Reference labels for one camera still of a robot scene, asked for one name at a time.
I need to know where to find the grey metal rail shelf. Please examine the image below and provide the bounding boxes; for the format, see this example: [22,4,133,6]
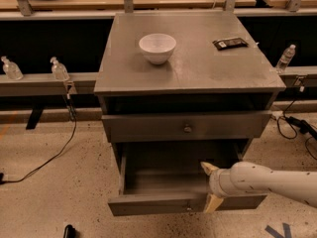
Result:
[0,72,97,97]

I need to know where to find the white ceramic bowl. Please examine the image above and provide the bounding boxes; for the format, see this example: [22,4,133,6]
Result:
[139,34,176,64]

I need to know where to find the grey wooden drawer cabinet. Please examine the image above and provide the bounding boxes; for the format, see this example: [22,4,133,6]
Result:
[93,11,287,171]

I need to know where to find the clear plastic water bottle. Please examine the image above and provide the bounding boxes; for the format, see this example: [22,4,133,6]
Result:
[275,45,296,73]

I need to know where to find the black cables on right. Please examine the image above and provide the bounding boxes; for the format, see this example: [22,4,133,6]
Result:
[275,86,317,161]

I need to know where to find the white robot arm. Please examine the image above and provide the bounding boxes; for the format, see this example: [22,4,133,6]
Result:
[200,162,317,213]

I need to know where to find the black cable on left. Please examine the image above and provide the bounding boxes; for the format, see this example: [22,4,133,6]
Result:
[0,82,78,185]

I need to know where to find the clear bottle far left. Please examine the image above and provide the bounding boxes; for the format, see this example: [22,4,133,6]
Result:
[1,57,23,80]

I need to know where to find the blue tape floor mark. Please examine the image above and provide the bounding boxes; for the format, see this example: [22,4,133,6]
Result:
[264,222,293,238]

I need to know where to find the clear pump bottle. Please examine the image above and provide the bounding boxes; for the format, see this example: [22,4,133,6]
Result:
[51,57,69,81]

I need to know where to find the grey drawer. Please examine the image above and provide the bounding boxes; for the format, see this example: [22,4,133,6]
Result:
[102,111,270,143]
[107,140,268,217]

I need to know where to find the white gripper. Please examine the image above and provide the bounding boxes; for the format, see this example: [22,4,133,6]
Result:
[200,162,239,213]

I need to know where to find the black object on floor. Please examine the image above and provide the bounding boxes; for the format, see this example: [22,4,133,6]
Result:
[63,225,76,238]

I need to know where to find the grey top drawer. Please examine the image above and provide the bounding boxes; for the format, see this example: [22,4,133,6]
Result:
[102,111,270,143]

